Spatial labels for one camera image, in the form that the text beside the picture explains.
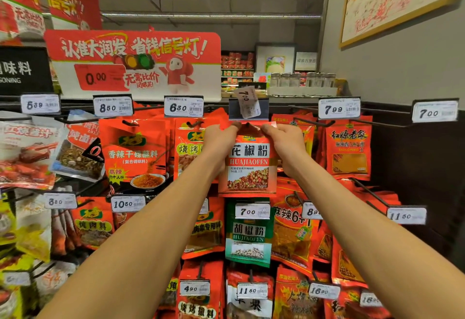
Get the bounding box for clear packet with red label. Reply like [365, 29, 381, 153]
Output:
[52, 110, 106, 182]

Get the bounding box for black category sign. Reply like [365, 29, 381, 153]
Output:
[0, 46, 55, 97]

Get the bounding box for assorted green brown packets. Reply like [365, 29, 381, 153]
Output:
[0, 192, 77, 319]

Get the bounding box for person's right hand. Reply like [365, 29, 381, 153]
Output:
[262, 122, 310, 177]

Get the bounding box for hanging display of seasoning packets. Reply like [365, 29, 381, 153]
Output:
[0, 93, 460, 309]

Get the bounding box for person's right forearm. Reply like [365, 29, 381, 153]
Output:
[287, 159, 465, 319]

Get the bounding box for metal ceiling rail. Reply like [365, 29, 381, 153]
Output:
[102, 12, 322, 22]

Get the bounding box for green white-label packet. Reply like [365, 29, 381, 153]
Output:
[225, 199, 276, 269]

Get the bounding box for white red-print sauce packet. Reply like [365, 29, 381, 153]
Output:
[0, 118, 66, 190]

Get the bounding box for white picture poster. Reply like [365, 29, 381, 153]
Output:
[255, 43, 296, 76]

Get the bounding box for red white promotion sign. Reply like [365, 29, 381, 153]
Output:
[45, 30, 222, 102]

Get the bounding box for red barbecue dip seasoning packet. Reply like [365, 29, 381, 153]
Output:
[173, 112, 230, 180]

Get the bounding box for person's left forearm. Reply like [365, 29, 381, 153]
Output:
[40, 154, 228, 319]

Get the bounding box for person's left hand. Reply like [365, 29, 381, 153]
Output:
[201, 122, 241, 165]

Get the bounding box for pale white packet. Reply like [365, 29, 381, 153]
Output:
[16, 195, 53, 261]

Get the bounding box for rows of hanging red packets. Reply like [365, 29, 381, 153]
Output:
[73, 108, 404, 319]

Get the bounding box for small white sign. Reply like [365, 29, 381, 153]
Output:
[295, 51, 319, 71]

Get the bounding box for distant shelf goods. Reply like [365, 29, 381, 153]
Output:
[221, 50, 339, 98]

